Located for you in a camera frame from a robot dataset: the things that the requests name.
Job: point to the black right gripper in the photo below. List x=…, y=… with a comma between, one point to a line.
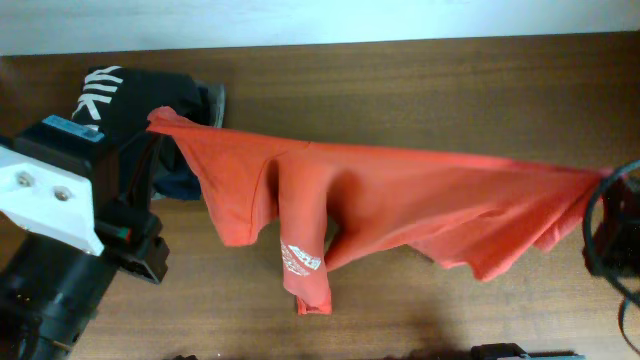
x=621, y=219

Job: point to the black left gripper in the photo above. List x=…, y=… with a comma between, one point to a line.
x=133, y=234

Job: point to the red t-shirt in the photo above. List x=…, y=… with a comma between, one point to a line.
x=337, y=203

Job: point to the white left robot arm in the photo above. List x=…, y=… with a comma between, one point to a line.
x=50, y=291

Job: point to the navy blue folded shirt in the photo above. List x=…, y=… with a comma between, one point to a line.
x=173, y=178

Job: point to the black device at table edge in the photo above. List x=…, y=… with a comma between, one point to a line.
x=512, y=351

